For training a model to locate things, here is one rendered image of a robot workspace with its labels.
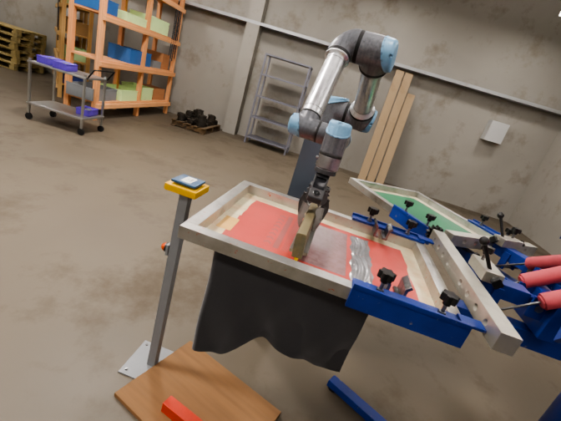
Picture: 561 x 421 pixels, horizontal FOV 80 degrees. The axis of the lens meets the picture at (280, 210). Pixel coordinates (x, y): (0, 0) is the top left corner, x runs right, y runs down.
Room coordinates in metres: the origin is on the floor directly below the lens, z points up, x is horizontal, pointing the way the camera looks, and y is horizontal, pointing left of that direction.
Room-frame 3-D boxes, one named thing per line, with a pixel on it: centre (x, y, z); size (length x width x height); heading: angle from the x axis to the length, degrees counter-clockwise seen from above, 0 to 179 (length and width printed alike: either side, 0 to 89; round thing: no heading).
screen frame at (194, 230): (1.06, -0.17, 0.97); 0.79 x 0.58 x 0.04; 84
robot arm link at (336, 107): (1.76, -0.11, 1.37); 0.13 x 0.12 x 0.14; 78
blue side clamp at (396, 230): (1.31, -0.44, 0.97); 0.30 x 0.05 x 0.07; 84
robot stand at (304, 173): (1.77, -0.11, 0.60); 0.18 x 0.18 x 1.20; 85
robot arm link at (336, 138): (1.09, -0.10, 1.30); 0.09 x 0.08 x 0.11; 168
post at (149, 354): (1.24, 0.38, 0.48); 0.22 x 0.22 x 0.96; 84
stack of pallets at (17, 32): (8.00, 7.20, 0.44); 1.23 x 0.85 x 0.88; 85
